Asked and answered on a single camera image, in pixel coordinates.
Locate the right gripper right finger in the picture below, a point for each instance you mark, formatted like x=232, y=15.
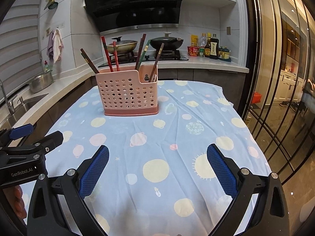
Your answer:
x=224, y=169

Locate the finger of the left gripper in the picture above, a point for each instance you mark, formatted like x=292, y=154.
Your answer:
x=48, y=143
x=9, y=135

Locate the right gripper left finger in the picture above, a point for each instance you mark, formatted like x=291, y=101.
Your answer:
x=91, y=169

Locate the brown chopstick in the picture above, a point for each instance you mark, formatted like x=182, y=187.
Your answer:
x=89, y=62

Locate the bright red chopstick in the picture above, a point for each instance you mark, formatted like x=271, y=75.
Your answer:
x=107, y=53
x=116, y=56

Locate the white ceramic soup spoon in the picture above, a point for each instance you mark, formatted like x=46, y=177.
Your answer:
x=153, y=78

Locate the maroon chopstick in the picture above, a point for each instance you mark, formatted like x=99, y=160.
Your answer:
x=140, y=50
x=156, y=60

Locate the green chopstick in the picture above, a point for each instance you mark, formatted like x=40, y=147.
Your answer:
x=143, y=55

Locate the person's left hand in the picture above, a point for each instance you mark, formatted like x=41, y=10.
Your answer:
x=19, y=205

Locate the stainless steel sink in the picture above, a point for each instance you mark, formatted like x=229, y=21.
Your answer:
x=20, y=110

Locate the chrome sink faucet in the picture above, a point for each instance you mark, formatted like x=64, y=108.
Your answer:
x=10, y=104

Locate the stainless steel pot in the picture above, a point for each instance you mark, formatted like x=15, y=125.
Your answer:
x=40, y=82

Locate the blue patterned tablecloth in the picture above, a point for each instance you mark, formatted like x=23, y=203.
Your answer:
x=158, y=180

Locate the green dish soap bottle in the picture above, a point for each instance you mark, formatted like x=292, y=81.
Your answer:
x=47, y=66

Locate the pink perforated utensil holder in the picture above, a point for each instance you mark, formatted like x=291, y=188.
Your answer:
x=128, y=92

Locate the purple hanging cloth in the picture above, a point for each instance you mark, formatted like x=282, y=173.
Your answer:
x=49, y=51

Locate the white hanging towel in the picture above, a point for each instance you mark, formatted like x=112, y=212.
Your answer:
x=57, y=45

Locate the small condiment jars tray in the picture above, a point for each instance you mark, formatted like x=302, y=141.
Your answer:
x=224, y=54

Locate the small green jar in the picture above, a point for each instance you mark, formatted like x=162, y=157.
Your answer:
x=201, y=52

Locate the red instant noodle cup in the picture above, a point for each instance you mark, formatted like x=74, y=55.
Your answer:
x=193, y=50

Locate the beige frying pan with lid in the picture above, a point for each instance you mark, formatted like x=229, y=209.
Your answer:
x=122, y=46

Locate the dark vinegar bottle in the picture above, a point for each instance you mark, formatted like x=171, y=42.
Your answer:
x=214, y=43

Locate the soy sauce bottle yellow cap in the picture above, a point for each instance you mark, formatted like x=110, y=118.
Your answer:
x=208, y=46

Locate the black gas stove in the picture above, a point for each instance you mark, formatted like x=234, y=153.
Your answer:
x=168, y=59

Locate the clear plastic bottle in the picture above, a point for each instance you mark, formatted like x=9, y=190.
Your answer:
x=203, y=40

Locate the yellow seasoning packet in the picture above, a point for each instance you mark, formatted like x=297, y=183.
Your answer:
x=194, y=40

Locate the black wok with lid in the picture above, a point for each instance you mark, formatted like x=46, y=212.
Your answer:
x=170, y=43

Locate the black range hood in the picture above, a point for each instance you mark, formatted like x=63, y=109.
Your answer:
x=121, y=15

